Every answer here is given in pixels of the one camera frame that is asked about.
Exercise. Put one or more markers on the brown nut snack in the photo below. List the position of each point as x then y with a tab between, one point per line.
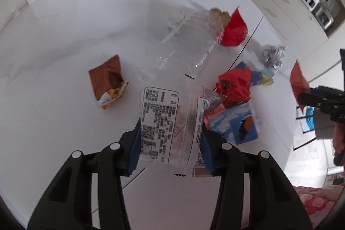
219	18

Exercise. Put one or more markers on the brown chocolate wrapper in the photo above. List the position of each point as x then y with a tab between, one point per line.
107	82

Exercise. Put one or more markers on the crumpled red wrapper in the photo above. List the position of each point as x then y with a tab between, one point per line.
235	85

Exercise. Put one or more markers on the crumpled white tissue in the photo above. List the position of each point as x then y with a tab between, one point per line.
175	17

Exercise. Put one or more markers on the red wrapper near bottle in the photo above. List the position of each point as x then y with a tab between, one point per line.
235	32

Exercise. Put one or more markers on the crumpled silver foil ball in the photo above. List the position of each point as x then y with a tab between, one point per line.
273	56

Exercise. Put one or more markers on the blue snack packet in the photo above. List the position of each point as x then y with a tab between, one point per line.
237	125

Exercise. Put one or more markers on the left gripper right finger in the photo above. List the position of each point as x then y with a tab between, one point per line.
274	203

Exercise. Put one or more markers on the white cabinet drawers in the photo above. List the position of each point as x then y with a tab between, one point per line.
295	23

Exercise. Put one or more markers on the red wrapper piece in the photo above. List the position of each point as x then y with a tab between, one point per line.
298	83

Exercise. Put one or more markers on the blue yellow wrapper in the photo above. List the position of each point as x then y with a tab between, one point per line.
262	76

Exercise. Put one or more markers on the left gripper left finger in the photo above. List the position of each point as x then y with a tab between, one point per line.
66	203

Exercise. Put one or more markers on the clear plastic bottle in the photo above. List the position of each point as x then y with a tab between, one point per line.
187	48

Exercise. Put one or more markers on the clear plastic snack wrapper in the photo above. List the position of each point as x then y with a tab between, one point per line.
172	118

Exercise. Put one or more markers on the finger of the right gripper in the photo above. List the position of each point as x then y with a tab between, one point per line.
327	92
308	99

